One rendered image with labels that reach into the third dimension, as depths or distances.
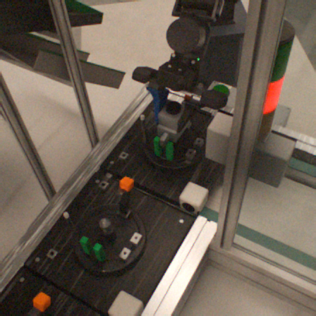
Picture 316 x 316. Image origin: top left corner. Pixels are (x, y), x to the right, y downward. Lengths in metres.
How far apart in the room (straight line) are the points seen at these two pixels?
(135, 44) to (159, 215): 0.70
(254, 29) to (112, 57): 0.94
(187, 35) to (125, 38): 0.72
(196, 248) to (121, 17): 0.94
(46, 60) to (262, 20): 0.50
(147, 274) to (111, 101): 0.58
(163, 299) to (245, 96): 0.42
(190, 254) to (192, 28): 0.41
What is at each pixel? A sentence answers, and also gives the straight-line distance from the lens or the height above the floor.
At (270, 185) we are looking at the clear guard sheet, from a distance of 0.58.
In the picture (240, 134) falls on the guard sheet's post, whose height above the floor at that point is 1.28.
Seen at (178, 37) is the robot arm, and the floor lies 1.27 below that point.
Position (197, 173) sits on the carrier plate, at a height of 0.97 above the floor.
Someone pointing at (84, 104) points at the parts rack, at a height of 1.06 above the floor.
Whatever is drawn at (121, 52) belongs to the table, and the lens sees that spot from 1.33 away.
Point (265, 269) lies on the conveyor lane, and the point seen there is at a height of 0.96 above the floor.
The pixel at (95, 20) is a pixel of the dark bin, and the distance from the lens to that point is 0.86.
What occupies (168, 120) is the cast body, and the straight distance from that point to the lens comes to 0.80.
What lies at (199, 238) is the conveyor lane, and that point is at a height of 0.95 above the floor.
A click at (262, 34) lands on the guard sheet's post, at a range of 0.41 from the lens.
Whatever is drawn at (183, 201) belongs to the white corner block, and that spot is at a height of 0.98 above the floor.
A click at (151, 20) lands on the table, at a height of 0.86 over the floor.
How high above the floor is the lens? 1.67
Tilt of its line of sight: 53 degrees down
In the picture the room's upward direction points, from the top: 4 degrees counter-clockwise
